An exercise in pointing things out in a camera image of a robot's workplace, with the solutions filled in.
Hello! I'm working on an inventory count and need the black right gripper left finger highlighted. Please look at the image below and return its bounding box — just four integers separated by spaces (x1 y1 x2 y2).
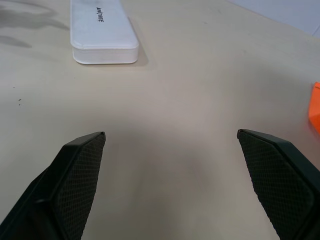
0 131 107 240

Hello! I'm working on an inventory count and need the white rectangular box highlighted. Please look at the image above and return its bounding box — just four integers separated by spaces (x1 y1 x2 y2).
69 0 140 65

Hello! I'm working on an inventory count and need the orange plastic object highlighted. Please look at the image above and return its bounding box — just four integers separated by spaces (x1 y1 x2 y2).
308 81 320 131

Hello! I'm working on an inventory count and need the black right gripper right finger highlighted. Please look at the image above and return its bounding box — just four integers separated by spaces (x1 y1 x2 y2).
236 128 320 240

